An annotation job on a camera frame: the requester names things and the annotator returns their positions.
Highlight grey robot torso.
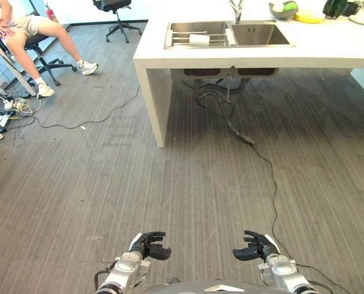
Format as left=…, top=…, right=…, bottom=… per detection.
left=143, top=277, right=273, bottom=294

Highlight dark green object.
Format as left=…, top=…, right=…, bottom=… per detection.
left=322, top=0, right=349, bottom=20

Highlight sink drain pipes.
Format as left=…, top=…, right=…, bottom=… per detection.
left=183, top=67, right=276, bottom=107

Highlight red fire extinguisher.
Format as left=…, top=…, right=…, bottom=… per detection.
left=44, top=2, right=56, bottom=24

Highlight thin black floor cable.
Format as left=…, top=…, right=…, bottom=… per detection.
left=12, top=85, right=141, bottom=147

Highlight black stool chair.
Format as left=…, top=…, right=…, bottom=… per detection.
left=0, top=29, right=78, bottom=87

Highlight stainless steel double sink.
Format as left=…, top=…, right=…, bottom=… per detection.
left=163, top=20, right=296, bottom=50

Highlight white dish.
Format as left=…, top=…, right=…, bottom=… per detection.
left=189, top=34, right=211, bottom=47

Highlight chrome sink faucet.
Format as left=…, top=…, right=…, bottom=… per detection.
left=229, top=0, right=245, bottom=25

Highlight cable and adapter pile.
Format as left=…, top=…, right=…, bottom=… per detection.
left=0, top=88, right=42, bottom=129

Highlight yellow plate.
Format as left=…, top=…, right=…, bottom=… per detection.
left=294, top=9, right=326, bottom=24

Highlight long black floor cable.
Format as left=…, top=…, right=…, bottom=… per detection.
left=181, top=78, right=351, bottom=294

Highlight metal sink drying rack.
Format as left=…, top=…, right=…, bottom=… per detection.
left=165, top=28, right=235, bottom=48

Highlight white cup and saucer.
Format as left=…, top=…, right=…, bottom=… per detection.
left=349, top=7, right=364, bottom=26

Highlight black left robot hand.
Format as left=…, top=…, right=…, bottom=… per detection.
left=128, top=231, right=172, bottom=261

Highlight white kitchen island counter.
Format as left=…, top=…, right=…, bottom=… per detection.
left=132, top=0, right=364, bottom=148

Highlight black office chair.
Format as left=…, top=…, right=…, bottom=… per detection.
left=92, top=0, right=143, bottom=44

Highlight person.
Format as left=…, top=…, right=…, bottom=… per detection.
left=0, top=0, right=99, bottom=99

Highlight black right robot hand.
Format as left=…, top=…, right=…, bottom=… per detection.
left=232, top=230, right=281, bottom=263

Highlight grey bowl with green fruit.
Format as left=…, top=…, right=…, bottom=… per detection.
left=268, top=0, right=299, bottom=21

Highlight white desk with legs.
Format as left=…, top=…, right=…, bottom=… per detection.
left=0, top=26, right=37, bottom=141

